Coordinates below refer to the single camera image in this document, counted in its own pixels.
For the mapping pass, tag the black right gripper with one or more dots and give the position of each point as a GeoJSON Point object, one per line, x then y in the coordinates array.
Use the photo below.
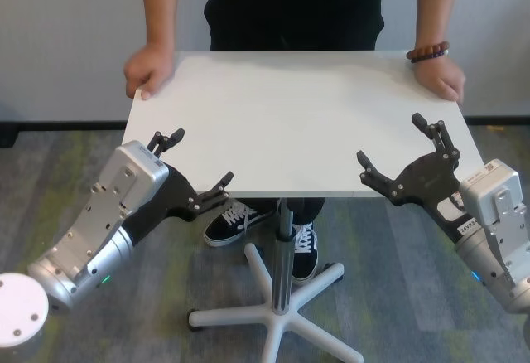
{"type": "Point", "coordinates": [430, 180]}

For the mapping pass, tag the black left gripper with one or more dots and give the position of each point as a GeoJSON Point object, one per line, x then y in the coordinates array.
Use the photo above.
{"type": "Point", "coordinates": [174, 197]}

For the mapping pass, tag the white table top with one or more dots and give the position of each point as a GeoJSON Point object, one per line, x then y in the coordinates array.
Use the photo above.
{"type": "Point", "coordinates": [290, 131]}

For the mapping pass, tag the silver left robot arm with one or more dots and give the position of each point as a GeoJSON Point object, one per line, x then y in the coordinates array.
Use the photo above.
{"type": "Point", "coordinates": [112, 251]}

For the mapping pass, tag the person's right forearm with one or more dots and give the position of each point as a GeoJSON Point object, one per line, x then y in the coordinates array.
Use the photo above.
{"type": "Point", "coordinates": [161, 6]}

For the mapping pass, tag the person's left forearm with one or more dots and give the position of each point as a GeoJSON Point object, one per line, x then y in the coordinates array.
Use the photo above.
{"type": "Point", "coordinates": [443, 6]}

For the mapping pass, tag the person's left hand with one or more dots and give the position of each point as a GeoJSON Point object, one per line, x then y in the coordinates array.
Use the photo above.
{"type": "Point", "coordinates": [443, 79]}

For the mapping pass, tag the person's right hand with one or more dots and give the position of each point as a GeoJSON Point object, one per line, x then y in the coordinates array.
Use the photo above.
{"type": "Point", "coordinates": [149, 69]}

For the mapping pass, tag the person's right black sneaker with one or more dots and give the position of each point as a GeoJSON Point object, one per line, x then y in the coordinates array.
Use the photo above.
{"type": "Point", "coordinates": [232, 226]}

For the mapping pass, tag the person's black sneaker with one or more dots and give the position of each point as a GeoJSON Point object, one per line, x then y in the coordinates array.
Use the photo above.
{"type": "Point", "coordinates": [232, 226]}
{"type": "Point", "coordinates": [306, 255]}

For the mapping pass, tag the silver table column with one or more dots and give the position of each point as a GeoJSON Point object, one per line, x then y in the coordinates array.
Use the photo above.
{"type": "Point", "coordinates": [283, 263]}

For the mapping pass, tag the person's left black sneaker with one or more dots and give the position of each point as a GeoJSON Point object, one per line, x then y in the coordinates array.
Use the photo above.
{"type": "Point", "coordinates": [306, 255]}

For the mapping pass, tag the white star table base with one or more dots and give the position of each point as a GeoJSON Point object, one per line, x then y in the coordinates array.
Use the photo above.
{"type": "Point", "coordinates": [232, 315]}

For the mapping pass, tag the white round robot disc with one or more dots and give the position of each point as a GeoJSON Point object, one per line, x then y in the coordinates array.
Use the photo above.
{"type": "Point", "coordinates": [20, 309]}

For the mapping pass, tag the black wall baseboard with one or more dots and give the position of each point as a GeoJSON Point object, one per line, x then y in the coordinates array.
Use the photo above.
{"type": "Point", "coordinates": [62, 124]}

